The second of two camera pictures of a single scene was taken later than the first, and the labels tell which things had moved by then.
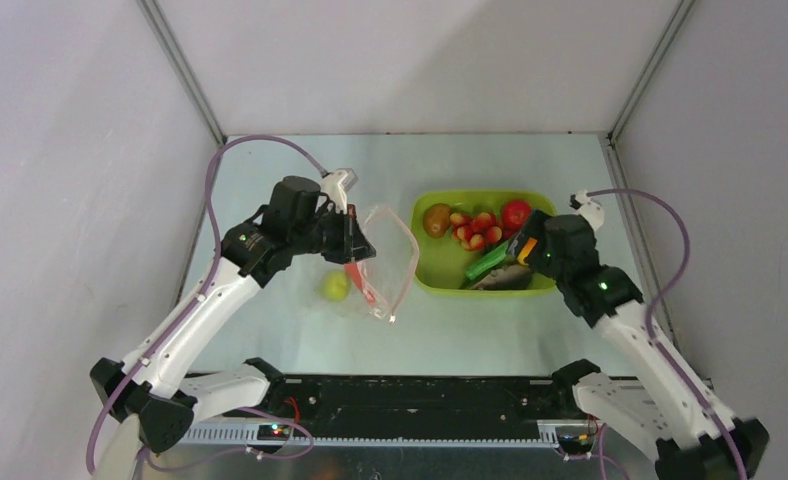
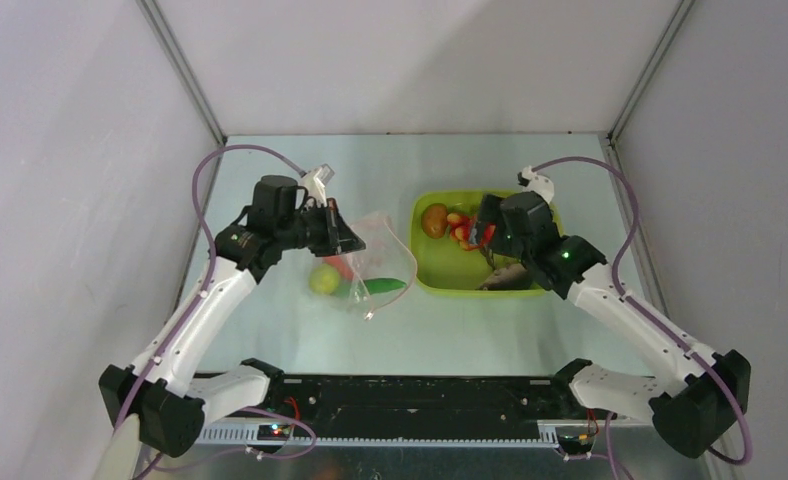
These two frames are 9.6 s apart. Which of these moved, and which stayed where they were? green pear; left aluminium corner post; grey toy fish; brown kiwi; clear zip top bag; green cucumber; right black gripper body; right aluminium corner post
Moved: right black gripper body; green pear; green cucumber; clear zip top bag
Stayed: brown kiwi; grey toy fish; right aluminium corner post; left aluminium corner post
